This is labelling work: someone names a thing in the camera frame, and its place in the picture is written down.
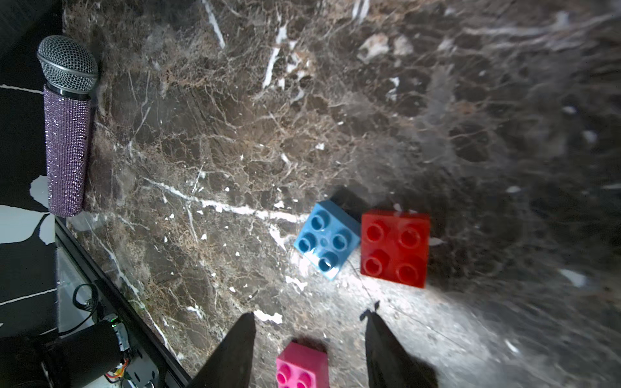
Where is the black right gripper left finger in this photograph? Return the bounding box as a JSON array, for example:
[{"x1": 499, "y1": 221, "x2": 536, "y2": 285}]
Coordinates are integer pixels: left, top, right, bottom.
[{"x1": 186, "y1": 313, "x2": 256, "y2": 388}]

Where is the blue lego brick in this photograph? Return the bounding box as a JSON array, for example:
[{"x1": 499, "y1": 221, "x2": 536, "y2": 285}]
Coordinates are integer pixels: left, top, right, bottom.
[{"x1": 294, "y1": 200, "x2": 361, "y2": 281}]

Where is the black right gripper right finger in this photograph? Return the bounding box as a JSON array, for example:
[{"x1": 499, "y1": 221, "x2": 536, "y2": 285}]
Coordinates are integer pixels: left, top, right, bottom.
[{"x1": 360, "y1": 310, "x2": 438, "y2": 388}]

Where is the purple glitter microphone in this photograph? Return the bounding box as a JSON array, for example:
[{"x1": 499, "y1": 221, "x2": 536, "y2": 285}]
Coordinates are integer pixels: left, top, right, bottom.
[{"x1": 37, "y1": 35, "x2": 99, "y2": 218}]

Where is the pink lego brick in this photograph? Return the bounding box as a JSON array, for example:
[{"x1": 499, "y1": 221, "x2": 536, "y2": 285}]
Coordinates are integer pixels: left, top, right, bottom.
[{"x1": 276, "y1": 342, "x2": 329, "y2": 388}]

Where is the red lego brick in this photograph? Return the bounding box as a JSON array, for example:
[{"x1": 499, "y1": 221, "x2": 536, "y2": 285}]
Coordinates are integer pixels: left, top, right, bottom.
[{"x1": 360, "y1": 210, "x2": 431, "y2": 289}]

